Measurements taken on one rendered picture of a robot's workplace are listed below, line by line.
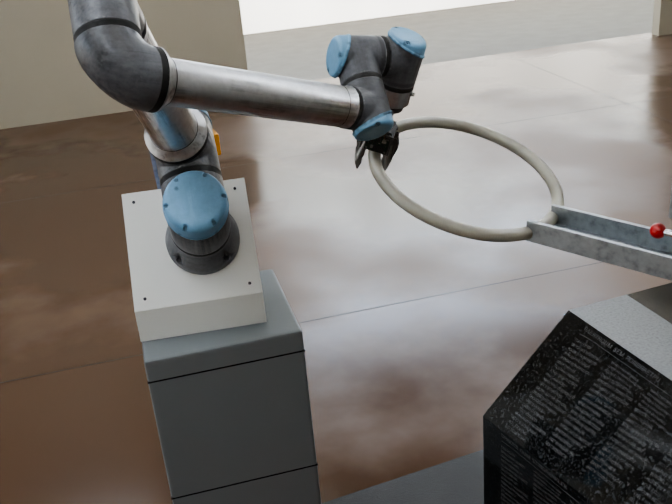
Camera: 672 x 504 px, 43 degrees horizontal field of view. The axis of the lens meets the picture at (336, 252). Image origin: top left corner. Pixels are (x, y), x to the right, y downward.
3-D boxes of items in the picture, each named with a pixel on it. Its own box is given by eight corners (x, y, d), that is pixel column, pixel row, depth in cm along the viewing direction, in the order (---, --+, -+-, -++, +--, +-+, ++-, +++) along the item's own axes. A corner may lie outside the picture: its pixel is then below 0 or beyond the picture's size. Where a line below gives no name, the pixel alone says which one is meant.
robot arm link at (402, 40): (379, 22, 186) (418, 23, 190) (366, 72, 194) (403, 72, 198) (397, 43, 180) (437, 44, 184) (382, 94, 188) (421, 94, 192)
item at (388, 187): (596, 200, 211) (601, 191, 209) (487, 273, 180) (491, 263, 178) (446, 106, 233) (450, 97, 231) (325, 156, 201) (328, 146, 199)
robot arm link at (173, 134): (168, 197, 212) (53, 38, 141) (157, 135, 217) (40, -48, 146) (227, 183, 212) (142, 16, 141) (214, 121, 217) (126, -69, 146)
